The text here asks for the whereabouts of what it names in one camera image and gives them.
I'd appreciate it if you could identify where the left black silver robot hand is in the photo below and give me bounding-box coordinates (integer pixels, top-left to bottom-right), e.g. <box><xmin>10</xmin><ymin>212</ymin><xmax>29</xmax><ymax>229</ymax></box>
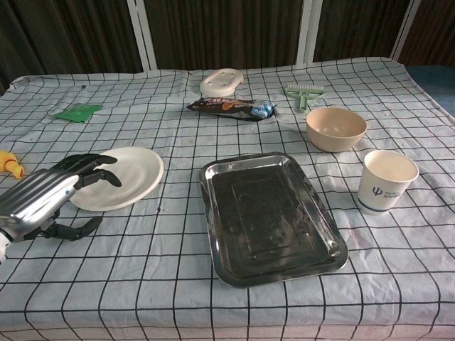
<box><xmin>0</xmin><ymin>153</ymin><xmax>122</xmax><ymax>246</ymax></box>

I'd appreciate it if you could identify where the white paper plate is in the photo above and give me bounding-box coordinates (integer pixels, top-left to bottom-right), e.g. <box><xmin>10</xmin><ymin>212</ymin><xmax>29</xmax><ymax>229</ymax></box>
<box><xmin>69</xmin><ymin>146</ymin><xmax>165</xmax><ymax>211</ymax></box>

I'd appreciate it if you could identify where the beige bowl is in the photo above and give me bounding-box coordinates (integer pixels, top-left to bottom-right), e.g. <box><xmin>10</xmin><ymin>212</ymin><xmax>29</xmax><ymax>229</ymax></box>
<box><xmin>306</xmin><ymin>107</ymin><xmax>368</xmax><ymax>153</ymax></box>

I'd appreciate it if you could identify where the metal tray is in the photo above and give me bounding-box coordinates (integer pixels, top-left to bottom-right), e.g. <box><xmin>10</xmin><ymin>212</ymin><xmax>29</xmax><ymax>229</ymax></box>
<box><xmin>198</xmin><ymin>151</ymin><xmax>349</xmax><ymax>288</ymax></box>

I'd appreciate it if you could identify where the white paper cup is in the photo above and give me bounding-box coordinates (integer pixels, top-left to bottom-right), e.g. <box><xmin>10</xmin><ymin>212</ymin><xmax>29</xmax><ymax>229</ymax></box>
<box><xmin>357</xmin><ymin>149</ymin><xmax>419</xmax><ymax>215</ymax></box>

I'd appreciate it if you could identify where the yellow rubber chicken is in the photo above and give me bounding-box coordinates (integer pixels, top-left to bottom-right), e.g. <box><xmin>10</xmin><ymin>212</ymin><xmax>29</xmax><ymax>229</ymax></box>
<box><xmin>0</xmin><ymin>149</ymin><xmax>26</xmax><ymax>178</ymax></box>

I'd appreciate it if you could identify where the green sachet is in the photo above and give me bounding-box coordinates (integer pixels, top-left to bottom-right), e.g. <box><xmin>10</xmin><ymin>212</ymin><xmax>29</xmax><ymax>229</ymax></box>
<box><xmin>52</xmin><ymin>102</ymin><xmax>104</xmax><ymax>124</ymax></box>

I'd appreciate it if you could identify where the checked light blue tablecloth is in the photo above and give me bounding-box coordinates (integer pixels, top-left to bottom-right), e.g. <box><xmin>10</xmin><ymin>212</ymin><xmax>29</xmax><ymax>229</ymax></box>
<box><xmin>0</xmin><ymin>56</ymin><xmax>455</xmax><ymax>341</ymax></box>

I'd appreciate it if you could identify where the dark snack packet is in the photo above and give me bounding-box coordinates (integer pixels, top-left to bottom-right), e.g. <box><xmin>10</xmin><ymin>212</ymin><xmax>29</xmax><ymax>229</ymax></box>
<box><xmin>187</xmin><ymin>97</ymin><xmax>277</xmax><ymax>123</ymax></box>

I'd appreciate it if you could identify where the white oval soap dish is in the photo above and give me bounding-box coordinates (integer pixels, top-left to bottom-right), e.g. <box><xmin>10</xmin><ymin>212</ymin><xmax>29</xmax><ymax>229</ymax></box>
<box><xmin>198</xmin><ymin>67</ymin><xmax>245</xmax><ymax>97</ymax></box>

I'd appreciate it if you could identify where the dark brown curtain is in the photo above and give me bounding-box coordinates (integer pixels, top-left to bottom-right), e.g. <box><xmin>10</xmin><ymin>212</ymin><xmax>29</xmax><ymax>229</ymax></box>
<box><xmin>0</xmin><ymin>0</ymin><xmax>455</xmax><ymax>95</ymax></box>

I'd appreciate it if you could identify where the green brush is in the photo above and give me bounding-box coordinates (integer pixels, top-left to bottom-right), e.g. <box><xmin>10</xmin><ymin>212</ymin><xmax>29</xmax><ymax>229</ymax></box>
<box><xmin>284</xmin><ymin>84</ymin><xmax>326</xmax><ymax>114</ymax></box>

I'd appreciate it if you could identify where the white frame post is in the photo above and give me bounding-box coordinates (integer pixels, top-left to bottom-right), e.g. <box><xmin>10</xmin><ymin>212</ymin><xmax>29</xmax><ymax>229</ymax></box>
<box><xmin>127</xmin><ymin>0</ymin><xmax>158</xmax><ymax>70</ymax></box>
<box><xmin>295</xmin><ymin>0</ymin><xmax>323</xmax><ymax>65</ymax></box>
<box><xmin>390</xmin><ymin>0</ymin><xmax>422</xmax><ymax>61</ymax></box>

